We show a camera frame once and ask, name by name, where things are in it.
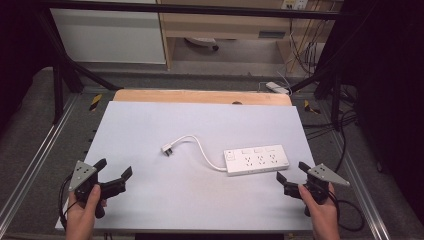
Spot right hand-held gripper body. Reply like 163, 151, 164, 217
283, 162, 351, 218

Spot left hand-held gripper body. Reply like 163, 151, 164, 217
68, 160, 128, 220

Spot white power strip cable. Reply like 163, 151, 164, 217
169, 134, 228, 173

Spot person's left hand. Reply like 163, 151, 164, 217
65, 184, 108, 240

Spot person's right hand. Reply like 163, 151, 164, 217
297, 182, 342, 240

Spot white board cover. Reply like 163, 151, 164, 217
54, 100, 316, 233

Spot small white floor power strip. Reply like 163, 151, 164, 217
265, 81, 291, 96

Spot black metal stand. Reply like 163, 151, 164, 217
289, 49, 346, 132
35, 8, 125, 126

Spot wooden table board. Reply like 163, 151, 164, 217
112, 88, 293, 107

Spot white cabinet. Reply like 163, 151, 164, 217
49, 0, 167, 65

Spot white chair base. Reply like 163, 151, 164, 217
184, 36, 221, 52

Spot wooden desk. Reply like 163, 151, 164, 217
156, 0, 345, 71

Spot black metal crossbar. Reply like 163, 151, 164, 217
36, 0, 355, 22

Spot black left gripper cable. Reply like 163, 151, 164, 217
58, 173, 80, 232

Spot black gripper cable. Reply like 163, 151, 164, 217
58, 173, 80, 232
327, 190, 366, 233

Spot aluminium rail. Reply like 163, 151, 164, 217
318, 99, 392, 240
0, 94, 82, 229

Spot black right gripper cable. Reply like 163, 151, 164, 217
327, 190, 366, 233

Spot black floor cables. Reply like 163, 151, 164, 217
301, 84, 359, 174

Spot bundle of hanging cables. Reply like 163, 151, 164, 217
287, 9, 329, 76

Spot white wall socket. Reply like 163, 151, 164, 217
280, 0, 309, 11

